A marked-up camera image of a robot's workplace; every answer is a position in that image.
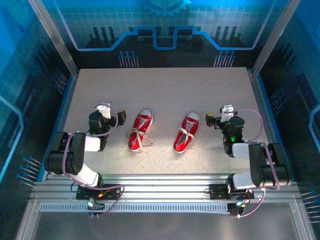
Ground white shoelace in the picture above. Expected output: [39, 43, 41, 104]
[124, 117, 155, 152]
[176, 119, 198, 151]

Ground red canvas sneaker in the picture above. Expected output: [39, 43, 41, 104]
[128, 108, 154, 152]
[172, 111, 201, 154]

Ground blue table edge strip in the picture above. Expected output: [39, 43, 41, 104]
[36, 73, 76, 182]

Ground small black electronics box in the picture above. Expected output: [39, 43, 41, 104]
[228, 201, 247, 218]
[86, 198, 106, 218]

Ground grey metal panel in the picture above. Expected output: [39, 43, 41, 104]
[32, 212, 301, 240]

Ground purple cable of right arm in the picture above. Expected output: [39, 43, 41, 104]
[233, 108, 281, 219]

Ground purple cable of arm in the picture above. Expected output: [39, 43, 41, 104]
[233, 108, 281, 219]
[61, 104, 126, 218]

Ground aluminium table side rail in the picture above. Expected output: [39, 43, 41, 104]
[247, 69, 286, 181]
[45, 69, 81, 181]

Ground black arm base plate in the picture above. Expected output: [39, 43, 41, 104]
[76, 183, 123, 201]
[208, 183, 255, 201]

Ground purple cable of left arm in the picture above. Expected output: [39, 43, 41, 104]
[61, 104, 126, 218]

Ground aluminium mounting rail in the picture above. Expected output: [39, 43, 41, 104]
[29, 173, 301, 201]

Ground grey slotted cable duct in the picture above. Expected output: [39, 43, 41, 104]
[39, 202, 231, 213]

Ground aluminium frame post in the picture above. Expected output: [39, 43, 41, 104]
[250, 0, 301, 77]
[27, 0, 81, 77]

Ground aluminium lower frame rail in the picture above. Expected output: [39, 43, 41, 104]
[288, 199, 316, 240]
[14, 198, 42, 240]

